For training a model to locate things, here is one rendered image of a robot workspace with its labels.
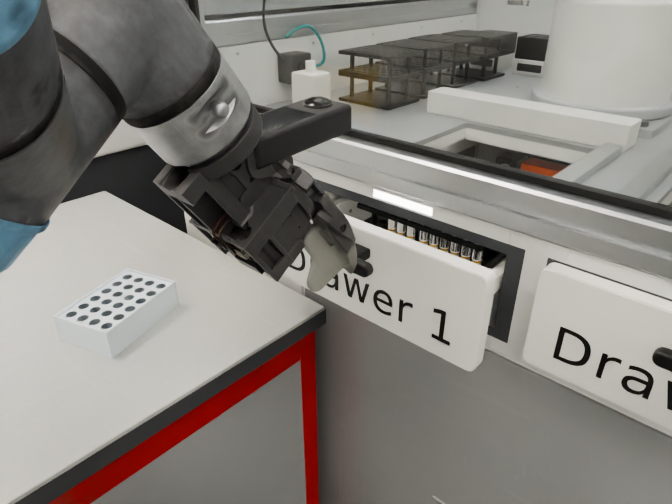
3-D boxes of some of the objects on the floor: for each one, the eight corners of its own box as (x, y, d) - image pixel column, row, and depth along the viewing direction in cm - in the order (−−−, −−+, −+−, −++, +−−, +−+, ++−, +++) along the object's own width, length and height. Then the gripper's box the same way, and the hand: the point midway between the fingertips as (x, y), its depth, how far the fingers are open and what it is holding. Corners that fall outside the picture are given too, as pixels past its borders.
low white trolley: (35, 957, 71) (-283, 683, 35) (-90, 619, 108) (-309, 311, 71) (329, 612, 109) (326, 306, 72) (163, 448, 146) (104, 189, 109)
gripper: (122, 166, 39) (264, 295, 56) (213, 207, 33) (343, 340, 49) (194, 83, 41) (310, 231, 58) (292, 106, 35) (392, 265, 51)
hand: (336, 251), depth 53 cm, fingers closed on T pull, 3 cm apart
